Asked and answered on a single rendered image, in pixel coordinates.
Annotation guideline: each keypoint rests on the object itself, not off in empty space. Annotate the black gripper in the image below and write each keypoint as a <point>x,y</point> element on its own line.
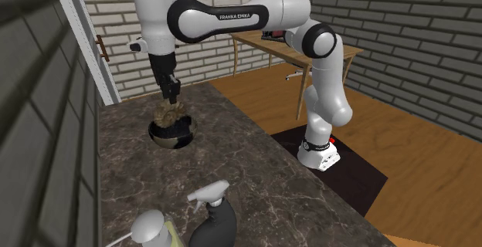
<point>162,63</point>

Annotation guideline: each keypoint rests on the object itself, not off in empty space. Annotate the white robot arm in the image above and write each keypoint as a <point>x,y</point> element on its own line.
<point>324,84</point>

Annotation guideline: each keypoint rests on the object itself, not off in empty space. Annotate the brown crumpled lump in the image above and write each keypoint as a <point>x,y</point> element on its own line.
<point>169,113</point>

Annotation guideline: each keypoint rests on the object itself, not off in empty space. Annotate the black bowl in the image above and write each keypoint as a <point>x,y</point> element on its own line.
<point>177,135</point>

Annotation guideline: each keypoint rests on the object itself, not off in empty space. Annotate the red and black box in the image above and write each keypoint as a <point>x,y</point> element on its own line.
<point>273,34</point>

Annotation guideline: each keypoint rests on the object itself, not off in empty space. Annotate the wooden table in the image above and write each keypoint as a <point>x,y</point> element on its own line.
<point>280,48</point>

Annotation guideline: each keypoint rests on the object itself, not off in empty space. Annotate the white office chair base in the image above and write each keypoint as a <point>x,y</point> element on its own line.
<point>295,75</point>

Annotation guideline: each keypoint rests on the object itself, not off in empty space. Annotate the grey pump soap dispenser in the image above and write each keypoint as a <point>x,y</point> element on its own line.
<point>148,229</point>

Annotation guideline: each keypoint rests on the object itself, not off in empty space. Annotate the black spray bottle white head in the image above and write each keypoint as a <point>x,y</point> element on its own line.
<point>216,225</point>

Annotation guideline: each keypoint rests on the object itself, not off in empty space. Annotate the dark robot stand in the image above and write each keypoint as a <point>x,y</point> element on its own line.
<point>354,180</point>

